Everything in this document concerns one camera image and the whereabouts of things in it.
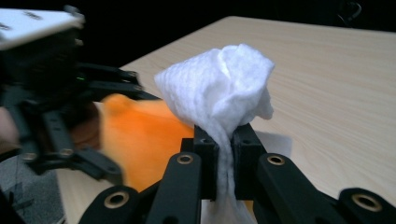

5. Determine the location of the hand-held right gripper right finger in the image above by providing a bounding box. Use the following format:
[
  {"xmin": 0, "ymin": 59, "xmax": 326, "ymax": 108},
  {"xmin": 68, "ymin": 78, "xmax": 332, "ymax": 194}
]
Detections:
[{"xmin": 232, "ymin": 123, "xmax": 347, "ymax": 224}]

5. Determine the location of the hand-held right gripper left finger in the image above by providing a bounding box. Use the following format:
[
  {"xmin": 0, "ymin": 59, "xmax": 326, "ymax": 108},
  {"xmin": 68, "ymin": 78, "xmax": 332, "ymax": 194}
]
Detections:
[{"xmin": 146, "ymin": 124, "xmax": 220, "ymax": 224}]

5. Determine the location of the orange plush toy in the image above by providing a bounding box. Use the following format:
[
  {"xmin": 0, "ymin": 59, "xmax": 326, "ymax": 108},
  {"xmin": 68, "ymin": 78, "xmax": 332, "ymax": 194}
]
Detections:
[{"xmin": 101, "ymin": 92, "xmax": 195, "ymax": 193}]

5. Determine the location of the white wet wipe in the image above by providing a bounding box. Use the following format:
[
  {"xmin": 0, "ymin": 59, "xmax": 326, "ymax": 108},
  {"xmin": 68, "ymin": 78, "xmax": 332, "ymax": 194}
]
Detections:
[{"xmin": 153, "ymin": 43, "xmax": 276, "ymax": 224}]

